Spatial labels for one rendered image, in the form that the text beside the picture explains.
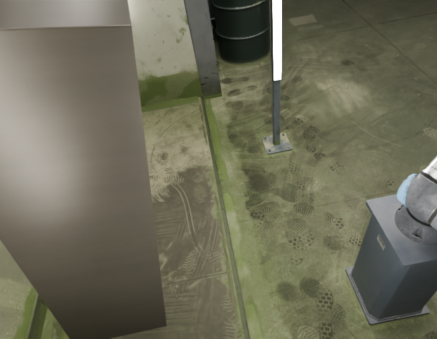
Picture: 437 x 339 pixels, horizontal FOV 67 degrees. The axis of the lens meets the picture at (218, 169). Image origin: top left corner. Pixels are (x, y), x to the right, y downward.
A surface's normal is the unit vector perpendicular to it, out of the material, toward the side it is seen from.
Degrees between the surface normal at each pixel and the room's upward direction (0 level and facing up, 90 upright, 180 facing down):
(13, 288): 57
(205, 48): 90
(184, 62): 90
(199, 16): 90
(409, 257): 0
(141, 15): 90
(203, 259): 0
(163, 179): 0
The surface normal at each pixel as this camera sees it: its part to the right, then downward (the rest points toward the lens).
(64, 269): 0.24, 0.69
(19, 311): 0.75, -0.53
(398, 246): -0.14, -0.68
